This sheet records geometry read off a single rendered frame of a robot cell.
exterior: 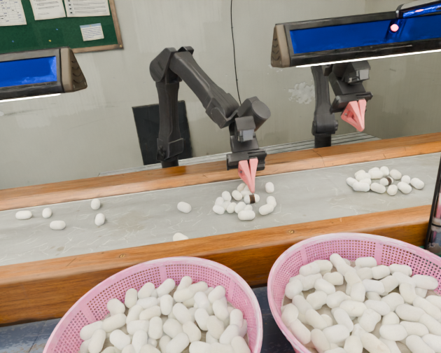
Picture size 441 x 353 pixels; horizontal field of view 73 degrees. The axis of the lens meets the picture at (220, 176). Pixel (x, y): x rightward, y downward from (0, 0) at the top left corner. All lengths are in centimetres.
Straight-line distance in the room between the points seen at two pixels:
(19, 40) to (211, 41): 142
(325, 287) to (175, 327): 22
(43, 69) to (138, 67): 207
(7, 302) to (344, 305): 54
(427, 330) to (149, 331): 35
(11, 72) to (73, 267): 34
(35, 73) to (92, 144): 221
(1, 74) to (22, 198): 46
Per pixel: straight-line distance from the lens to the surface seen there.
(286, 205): 70
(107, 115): 271
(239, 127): 70
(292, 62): 56
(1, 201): 103
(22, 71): 61
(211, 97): 83
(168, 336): 46
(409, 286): 52
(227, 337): 43
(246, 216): 64
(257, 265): 55
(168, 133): 102
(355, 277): 51
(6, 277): 64
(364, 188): 77
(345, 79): 91
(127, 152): 276
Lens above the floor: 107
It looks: 22 degrees down
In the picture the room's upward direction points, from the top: 6 degrees counter-clockwise
